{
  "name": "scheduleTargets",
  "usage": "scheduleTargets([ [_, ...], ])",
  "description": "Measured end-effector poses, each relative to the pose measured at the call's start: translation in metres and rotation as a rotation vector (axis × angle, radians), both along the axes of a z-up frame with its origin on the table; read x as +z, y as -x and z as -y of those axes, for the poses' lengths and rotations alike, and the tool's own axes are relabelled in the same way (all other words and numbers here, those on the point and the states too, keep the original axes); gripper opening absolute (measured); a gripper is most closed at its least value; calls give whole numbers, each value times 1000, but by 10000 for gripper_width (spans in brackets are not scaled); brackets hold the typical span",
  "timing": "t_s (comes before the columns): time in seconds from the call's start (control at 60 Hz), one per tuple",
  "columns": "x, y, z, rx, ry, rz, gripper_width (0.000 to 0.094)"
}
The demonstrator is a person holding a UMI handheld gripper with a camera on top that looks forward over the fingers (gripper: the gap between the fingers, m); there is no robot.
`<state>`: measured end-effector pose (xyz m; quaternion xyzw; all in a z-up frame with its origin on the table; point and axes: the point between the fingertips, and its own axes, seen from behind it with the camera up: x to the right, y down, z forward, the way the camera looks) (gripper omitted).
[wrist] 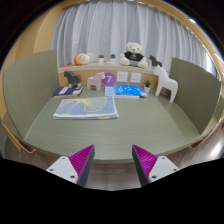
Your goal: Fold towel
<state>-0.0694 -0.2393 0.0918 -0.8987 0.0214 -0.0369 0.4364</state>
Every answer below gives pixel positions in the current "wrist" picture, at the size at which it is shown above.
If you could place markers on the light blue book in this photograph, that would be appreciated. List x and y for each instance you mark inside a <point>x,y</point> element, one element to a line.
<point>109,91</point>

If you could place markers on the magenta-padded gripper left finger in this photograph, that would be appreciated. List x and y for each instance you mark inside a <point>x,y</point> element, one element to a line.
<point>80,160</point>

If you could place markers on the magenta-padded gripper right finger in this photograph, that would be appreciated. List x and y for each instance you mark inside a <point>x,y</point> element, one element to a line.
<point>145,160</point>

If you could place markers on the white wooden horse figure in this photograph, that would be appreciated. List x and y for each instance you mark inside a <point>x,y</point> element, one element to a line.
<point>165,82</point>

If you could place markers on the pink wooden horse figure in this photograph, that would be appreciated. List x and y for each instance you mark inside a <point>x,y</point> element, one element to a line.
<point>96,81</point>

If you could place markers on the white wall socket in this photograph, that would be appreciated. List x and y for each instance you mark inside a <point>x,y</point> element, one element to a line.
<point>135,78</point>
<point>122,77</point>

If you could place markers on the cream teddy bear black shirt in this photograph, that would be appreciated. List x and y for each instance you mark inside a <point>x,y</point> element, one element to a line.
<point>134,55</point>

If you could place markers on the wooden shelf ledge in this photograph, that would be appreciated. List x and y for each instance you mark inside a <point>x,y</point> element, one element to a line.
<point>90,69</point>

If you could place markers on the navy blue book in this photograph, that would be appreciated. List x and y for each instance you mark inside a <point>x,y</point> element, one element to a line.
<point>65,91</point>

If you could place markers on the green divider panel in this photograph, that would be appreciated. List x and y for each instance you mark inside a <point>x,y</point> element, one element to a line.
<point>31,90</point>
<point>196,93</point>

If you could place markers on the ceiling light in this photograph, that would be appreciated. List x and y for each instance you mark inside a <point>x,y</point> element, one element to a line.
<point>192,21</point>

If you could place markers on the small dark horse figure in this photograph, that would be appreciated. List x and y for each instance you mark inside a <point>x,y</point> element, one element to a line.
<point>154,61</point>

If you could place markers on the small potted plant white pot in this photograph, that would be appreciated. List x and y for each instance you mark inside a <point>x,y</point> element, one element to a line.
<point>113,60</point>
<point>101,60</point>
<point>147,88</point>

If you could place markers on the dark grey wooden horse figure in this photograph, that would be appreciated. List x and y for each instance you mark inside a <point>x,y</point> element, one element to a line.
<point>73,78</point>

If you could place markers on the purple round number sign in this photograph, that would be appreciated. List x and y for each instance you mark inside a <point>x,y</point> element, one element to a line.
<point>110,79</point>

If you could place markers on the bright blue book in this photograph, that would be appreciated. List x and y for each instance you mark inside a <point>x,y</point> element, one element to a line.
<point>128,90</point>

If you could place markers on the grey-white curtain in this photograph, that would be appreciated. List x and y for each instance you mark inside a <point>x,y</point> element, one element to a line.
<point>110,26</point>

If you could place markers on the cream and orange plush toy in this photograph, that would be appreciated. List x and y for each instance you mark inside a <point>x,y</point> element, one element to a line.
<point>83,59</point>

